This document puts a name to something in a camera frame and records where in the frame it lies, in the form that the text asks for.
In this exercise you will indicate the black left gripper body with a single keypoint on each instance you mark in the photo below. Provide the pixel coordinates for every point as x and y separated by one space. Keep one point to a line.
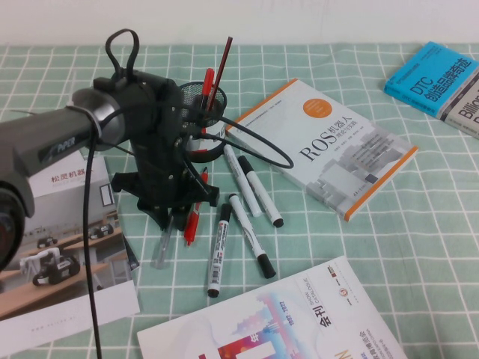
157 175

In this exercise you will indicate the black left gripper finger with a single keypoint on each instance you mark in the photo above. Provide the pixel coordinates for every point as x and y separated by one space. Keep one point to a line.
180 218
160 217

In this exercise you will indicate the transparent grey pen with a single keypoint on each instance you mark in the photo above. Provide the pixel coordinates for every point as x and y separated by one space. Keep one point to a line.
160 254

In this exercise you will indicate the red gel pen with clip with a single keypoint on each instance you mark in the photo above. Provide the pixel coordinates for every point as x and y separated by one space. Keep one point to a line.
191 228

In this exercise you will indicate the black mesh pen holder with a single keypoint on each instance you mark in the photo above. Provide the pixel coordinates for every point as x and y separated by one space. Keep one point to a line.
204 156

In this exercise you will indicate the red capped pen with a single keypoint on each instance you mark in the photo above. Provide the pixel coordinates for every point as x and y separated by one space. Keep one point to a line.
208 80

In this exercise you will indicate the labelled white marker black cap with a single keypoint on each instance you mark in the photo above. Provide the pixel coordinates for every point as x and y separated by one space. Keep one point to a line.
219 254

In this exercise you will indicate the robot photo brochure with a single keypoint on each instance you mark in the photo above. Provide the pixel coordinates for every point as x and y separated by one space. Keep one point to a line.
112 261

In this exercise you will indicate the long white marker black cap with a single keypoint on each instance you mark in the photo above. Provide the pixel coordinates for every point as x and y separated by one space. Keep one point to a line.
247 232

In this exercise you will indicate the all white marker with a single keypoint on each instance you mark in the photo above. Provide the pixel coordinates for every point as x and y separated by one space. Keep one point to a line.
243 183

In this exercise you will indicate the white marker black ends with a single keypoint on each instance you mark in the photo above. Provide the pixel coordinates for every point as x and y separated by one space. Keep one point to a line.
262 194

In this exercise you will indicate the dark red pencil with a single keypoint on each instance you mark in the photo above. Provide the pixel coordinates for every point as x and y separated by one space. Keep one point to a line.
224 56

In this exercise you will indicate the white orange ROS book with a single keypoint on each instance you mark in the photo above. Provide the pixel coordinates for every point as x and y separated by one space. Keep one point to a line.
318 149

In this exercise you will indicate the white show catalogue magazine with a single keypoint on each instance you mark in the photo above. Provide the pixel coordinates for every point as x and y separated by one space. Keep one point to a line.
299 318

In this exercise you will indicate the green checked tablecloth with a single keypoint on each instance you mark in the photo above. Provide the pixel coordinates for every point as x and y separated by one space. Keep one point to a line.
411 224

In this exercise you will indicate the blue DTC book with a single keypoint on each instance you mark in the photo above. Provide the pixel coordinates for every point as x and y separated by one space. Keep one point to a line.
423 82

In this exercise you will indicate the grey Billion book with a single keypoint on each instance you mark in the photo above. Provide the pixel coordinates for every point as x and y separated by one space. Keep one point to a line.
464 112

